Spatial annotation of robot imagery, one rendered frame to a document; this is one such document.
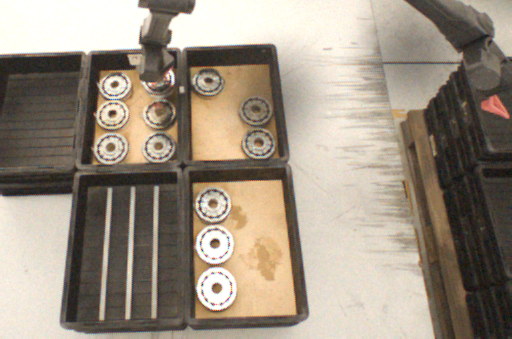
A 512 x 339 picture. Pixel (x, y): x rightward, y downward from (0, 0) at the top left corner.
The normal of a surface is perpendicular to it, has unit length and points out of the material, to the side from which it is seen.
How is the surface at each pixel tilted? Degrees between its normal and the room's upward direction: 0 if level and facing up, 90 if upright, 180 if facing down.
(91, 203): 0
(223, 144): 0
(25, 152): 0
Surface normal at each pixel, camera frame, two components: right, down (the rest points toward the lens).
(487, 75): -0.41, 0.60
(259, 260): -0.03, -0.49
